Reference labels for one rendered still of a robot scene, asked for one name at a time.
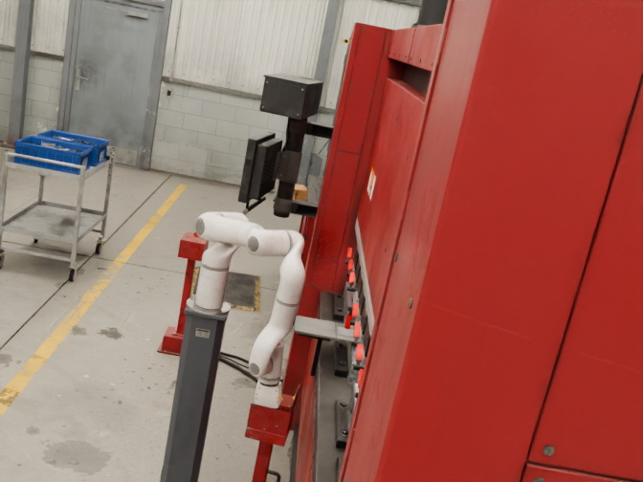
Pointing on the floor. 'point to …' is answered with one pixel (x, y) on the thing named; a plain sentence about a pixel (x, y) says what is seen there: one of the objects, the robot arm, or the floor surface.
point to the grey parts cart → (55, 227)
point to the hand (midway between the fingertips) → (265, 417)
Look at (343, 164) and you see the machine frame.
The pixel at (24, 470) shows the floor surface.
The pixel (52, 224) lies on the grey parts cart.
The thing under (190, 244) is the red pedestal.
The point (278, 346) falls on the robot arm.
